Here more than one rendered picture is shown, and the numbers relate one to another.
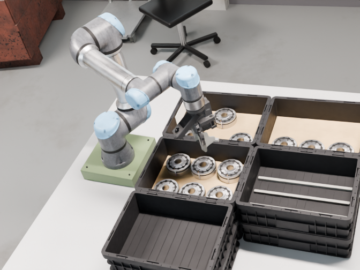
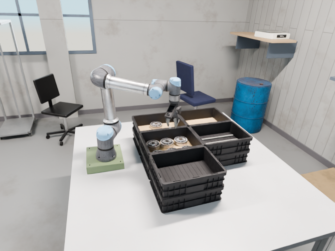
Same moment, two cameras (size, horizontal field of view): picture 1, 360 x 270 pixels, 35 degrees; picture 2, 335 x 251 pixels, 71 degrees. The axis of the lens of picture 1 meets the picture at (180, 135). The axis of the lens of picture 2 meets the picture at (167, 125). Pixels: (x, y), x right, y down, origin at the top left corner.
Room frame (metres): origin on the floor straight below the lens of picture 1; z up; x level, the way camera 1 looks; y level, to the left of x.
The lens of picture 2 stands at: (0.61, 1.09, 1.78)
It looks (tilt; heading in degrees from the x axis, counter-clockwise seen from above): 27 degrees down; 311
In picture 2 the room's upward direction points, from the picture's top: 2 degrees clockwise
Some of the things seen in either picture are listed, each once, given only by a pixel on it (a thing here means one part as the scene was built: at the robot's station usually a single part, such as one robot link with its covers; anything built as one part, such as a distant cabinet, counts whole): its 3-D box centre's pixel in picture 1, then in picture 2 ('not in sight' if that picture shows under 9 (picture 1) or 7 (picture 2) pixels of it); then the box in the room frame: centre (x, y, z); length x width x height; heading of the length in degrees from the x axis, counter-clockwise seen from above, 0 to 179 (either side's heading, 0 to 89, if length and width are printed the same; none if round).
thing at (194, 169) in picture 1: (203, 165); (166, 141); (1.61, -0.06, 0.86); 0.10 x 0.10 x 0.01
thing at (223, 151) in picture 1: (197, 178); (170, 146); (1.54, -0.02, 0.87); 0.40 x 0.30 x 0.11; 60
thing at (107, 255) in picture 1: (167, 230); (186, 164); (1.28, 0.13, 0.92); 0.40 x 0.30 x 0.02; 60
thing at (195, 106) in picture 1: (193, 99); (174, 97); (1.57, -0.08, 1.22); 0.08 x 0.08 x 0.05
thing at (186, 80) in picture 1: (188, 83); (174, 86); (1.57, -0.07, 1.30); 0.09 x 0.08 x 0.11; 33
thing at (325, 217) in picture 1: (299, 181); (219, 132); (1.34, -0.37, 0.92); 0.40 x 0.30 x 0.02; 60
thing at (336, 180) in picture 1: (300, 191); (219, 138); (1.34, -0.37, 0.87); 0.40 x 0.30 x 0.11; 60
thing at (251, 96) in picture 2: not in sight; (249, 104); (1.95, -2.43, 0.39); 0.53 x 0.52 x 0.79; 59
